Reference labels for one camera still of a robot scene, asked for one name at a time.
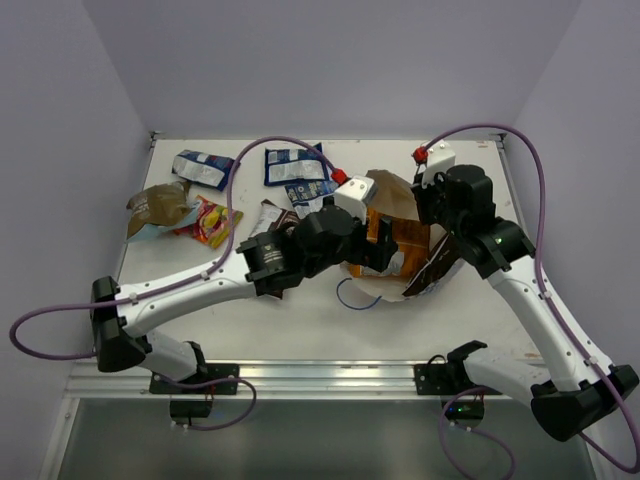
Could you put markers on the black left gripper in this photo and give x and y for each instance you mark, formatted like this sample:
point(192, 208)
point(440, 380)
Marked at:
point(382, 242)

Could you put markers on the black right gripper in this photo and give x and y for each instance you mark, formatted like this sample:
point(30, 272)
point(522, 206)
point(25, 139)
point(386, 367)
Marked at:
point(423, 194)

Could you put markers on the blue kettle chip bag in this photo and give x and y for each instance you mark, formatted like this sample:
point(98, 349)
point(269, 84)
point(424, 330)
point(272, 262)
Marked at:
point(306, 197)

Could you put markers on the dark brown chip bag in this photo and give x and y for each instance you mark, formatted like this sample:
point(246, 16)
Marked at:
point(272, 217)

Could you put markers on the orange chip bag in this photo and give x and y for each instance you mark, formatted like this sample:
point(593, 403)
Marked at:
point(411, 237)

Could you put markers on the blue checkered paper bag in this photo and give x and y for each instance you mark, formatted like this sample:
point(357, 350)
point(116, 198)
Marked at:
point(393, 195)

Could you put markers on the blue white chip bag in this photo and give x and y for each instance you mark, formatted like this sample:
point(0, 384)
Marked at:
point(285, 166)

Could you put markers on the colourful fruit candy bag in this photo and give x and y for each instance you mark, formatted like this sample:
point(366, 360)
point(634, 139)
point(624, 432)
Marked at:
point(213, 223)

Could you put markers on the navy white snack bag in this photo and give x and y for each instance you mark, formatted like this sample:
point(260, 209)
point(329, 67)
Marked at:
point(203, 169)

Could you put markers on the olive brown snack bag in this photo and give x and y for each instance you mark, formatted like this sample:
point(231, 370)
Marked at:
point(160, 209)

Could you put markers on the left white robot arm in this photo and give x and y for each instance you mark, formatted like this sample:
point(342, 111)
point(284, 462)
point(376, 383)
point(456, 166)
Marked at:
point(126, 318)

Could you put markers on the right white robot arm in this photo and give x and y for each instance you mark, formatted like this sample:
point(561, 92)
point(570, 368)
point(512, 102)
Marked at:
point(578, 384)

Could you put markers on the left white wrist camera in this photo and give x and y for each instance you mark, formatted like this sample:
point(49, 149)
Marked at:
point(354, 196)

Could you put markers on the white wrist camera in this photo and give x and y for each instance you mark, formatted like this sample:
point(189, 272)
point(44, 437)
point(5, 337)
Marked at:
point(354, 196)
point(433, 160)

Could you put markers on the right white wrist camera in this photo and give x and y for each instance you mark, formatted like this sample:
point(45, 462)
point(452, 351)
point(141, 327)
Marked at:
point(433, 160)

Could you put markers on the aluminium mounting rail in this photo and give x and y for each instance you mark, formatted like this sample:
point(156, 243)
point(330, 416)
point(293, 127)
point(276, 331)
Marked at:
point(273, 380)

